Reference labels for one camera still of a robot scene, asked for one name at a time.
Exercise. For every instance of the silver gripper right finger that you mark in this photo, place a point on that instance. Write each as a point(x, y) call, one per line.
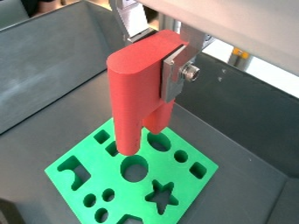
point(177, 67)

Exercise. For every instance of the grey plastic bin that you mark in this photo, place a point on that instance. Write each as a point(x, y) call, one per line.
point(236, 115)

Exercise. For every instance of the red oval-circle peg object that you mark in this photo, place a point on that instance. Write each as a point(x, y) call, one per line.
point(133, 71)

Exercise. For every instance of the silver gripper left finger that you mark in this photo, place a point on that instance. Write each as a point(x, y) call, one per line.
point(129, 15)

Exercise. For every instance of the green shape-sorter board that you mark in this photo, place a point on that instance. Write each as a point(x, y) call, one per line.
point(145, 189)

